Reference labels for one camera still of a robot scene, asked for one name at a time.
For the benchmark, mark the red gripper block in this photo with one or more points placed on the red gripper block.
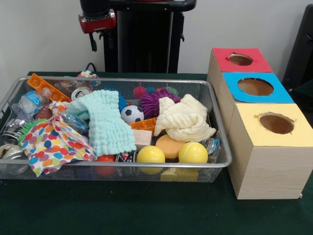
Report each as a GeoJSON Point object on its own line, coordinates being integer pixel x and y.
{"type": "Point", "coordinates": [97, 23]}

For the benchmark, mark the colourful polka dot cloth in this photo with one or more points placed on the colourful polka dot cloth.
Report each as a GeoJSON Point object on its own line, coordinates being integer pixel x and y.
{"type": "Point", "coordinates": [86, 74]}
{"type": "Point", "coordinates": [53, 147]}

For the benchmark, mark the purple spiky toy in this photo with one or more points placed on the purple spiky toy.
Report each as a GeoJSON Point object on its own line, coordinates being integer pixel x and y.
{"type": "Point", "coordinates": [150, 102]}

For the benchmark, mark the mint green cloth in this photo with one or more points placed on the mint green cloth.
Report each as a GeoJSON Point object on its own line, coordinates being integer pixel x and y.
{"type": "Point", "coordinates": [107, 122]}

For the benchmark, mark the cream knitted cloth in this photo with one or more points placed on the cream knitted cloth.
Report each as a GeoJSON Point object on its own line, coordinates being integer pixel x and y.
{"type": "Point", "coordinates": [183, 120]}

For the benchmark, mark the shallow mesh bin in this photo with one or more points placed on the shallow mesh bin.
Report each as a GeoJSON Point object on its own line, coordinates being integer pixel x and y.
{"type": "Point", "coordinates": [49, 173]}

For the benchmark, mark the wooden box with three holes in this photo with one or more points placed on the wooden box with three holes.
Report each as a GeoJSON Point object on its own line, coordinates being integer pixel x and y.
{"type": "Point", "coordinates": [269, 171]}

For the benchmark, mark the multicolour spiky caterpillar toy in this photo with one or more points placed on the multicolour spiky caterpillar toy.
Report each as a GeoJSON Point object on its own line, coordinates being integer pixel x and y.
{"type": "Point", "coordinates": [139, 91]}

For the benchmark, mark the orange toy brick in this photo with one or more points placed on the orange toy brick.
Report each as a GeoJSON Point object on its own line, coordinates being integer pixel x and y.
{"type": "Point", "coordinates": [144, 123]}
{"type": "Point", "coordinates": [49, 86]}

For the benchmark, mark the small soccer ball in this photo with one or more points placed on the small soccer ball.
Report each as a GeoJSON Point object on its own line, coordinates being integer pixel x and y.
{"type": "Point", "coordinates": [132, 114]}

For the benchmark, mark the plain wooden block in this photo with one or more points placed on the plain wooden block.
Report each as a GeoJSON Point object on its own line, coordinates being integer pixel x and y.
{"type": "Point", "coordinates": [143, 138]}

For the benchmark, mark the green spiky toy with eyes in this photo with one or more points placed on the green spiky toy with eyes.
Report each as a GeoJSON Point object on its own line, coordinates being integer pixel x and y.
{"type": "Point", "coordinates": [28, 126]}

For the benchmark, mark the smooth yellow ball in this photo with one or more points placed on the smooth yellow ball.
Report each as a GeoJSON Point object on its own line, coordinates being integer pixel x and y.
{"type": "Point", "coordinates": [150, 154]}

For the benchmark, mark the orange round foam disc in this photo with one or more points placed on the orange round foam disc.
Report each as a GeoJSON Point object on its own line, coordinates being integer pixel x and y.
{"type": "Point", "coordinates": [168, 147]}

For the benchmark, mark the yellow tennis ball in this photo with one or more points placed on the yellow tennis ball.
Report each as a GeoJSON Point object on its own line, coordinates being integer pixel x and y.
{"type": "Point", "coordinates": [193, 152]}

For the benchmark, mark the dark green tablecloth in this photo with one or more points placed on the dark green tablecloth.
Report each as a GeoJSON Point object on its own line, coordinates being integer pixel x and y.
{"type": "Point", "coordinates": [146, 210]}

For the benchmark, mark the black upright panel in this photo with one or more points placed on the black upright panel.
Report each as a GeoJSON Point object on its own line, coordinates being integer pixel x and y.
{"type": "Point", "coordinates": [303, 49]}

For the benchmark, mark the dark green cloth side table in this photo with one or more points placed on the dark green cloth side table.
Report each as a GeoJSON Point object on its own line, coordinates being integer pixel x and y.
{"type": "Point", "coordinates": [305, 94]}

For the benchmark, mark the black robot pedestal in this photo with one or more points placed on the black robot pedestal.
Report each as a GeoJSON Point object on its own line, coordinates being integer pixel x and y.
{"type": "Point", "coordinates": [146, 36]}

